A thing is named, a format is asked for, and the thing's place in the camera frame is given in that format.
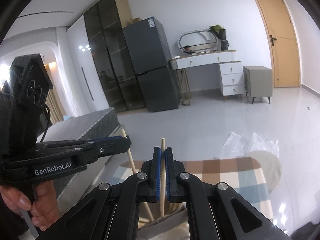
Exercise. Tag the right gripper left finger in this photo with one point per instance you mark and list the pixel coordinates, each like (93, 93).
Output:
(110, 211)

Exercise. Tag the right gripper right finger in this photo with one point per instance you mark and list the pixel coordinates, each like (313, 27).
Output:
(216, 211)

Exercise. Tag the person's left hand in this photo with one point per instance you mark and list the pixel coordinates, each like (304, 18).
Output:
(44, 211)

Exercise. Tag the beige curtain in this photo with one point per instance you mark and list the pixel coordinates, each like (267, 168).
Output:
(57, 110)

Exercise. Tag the plaid checkered tablecloth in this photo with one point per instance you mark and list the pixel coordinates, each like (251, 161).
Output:
(213, 211)

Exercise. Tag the white wardrobe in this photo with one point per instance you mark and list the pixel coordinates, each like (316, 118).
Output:
(84, 67)

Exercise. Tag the plastic bag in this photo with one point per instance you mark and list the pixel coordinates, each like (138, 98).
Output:
(238, 145)

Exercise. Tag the cream round stool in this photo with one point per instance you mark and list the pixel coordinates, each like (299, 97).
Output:
(271, 167)

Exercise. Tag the dark grey mattress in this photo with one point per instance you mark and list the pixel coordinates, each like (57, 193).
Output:
(94, 125)

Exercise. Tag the dark glass cabinet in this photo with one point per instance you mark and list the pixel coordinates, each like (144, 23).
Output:
(104, 23)

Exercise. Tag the white dressing table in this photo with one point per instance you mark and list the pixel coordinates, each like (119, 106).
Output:
(209, 71)

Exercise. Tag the dark grey refrigerator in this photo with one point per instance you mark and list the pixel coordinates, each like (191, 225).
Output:
(150, 54)

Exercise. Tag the grey nightstand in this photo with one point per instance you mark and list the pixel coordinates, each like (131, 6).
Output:
(258, 82)

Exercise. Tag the cardboard box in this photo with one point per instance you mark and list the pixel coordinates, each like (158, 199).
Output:
(135, 20)

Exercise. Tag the oval vanity mirror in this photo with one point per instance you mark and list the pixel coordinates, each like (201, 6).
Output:
(199, 41)

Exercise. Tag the black bag with plant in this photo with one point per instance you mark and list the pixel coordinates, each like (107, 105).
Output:
(220, 33)

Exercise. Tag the wooden door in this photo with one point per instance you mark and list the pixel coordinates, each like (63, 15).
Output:
(282, 42)

